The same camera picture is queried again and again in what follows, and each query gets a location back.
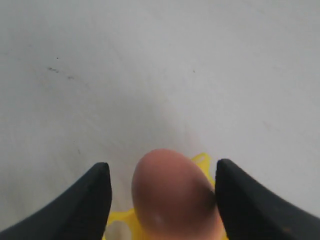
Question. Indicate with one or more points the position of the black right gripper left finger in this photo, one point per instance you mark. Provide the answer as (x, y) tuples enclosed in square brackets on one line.
[(79, 213)]

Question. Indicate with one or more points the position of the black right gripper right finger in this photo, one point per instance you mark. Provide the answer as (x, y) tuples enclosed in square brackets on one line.
[(250, 211)]

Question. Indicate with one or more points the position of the brown egg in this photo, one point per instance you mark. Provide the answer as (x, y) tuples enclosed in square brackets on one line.
[(173, 199)]

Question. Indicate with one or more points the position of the yellow plastic egg tray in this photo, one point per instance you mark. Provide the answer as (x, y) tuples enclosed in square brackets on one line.
[(202, 160)]

